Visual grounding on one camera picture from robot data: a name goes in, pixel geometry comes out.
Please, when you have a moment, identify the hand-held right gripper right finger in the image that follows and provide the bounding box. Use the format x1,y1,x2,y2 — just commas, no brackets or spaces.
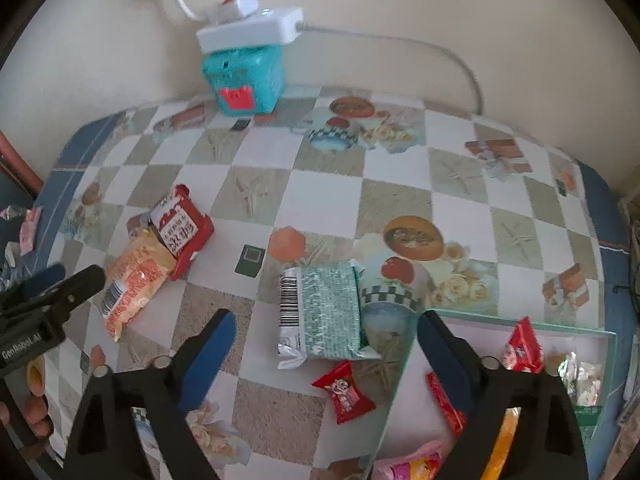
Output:
417,310,591,480

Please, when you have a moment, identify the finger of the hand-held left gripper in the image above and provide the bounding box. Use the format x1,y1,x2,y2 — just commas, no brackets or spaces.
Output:
0,264,107,322
0,263,67,306

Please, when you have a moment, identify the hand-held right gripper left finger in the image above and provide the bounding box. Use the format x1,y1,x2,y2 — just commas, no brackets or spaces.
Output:
62,309,237,480

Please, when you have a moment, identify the small red candy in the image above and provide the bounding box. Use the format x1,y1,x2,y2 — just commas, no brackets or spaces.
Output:
310,359,377,425
501,316,545,374

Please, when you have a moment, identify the white tray with green rim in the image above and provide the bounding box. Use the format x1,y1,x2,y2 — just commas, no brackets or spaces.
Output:
366,309,619,480

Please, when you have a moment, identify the orange bread packet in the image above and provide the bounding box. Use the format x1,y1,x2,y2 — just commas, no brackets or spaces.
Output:
102,227,177,344
491,406,522,480

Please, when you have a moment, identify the pink snack packet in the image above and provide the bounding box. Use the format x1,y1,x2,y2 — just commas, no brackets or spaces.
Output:
372,439,447,480

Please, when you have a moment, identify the silver teal snack packet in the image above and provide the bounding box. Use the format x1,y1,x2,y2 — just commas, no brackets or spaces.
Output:
276,259,384,372

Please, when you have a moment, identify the dark green snack packet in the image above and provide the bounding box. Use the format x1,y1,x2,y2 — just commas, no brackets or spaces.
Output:
571,404,607,447

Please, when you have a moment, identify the person's left hand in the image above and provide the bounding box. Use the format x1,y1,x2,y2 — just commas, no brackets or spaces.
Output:
0,359,55,440

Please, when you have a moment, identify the small pink candy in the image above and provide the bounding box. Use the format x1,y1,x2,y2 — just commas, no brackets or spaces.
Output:
19,207,44,257

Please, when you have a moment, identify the pink bar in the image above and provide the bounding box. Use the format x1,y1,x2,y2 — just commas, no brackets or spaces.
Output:
0,129,44,196

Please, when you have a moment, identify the red and white snack packet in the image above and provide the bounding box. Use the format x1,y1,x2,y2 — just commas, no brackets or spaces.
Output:
149,184,216,282

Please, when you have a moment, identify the checkered tablecloth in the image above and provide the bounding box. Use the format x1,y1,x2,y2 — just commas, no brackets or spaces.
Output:
35,85,632,480

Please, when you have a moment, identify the teal cube toy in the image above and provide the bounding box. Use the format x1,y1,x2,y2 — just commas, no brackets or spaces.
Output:
201,43,286,117

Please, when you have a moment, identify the white power strip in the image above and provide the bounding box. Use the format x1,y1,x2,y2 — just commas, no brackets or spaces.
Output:
195,7,305,56

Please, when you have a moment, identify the grey power strip cable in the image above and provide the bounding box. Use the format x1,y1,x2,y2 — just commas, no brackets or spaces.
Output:
295,22,484,114

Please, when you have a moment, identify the white adapter with red switch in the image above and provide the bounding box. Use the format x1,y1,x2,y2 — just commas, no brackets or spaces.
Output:
214,0,261,24

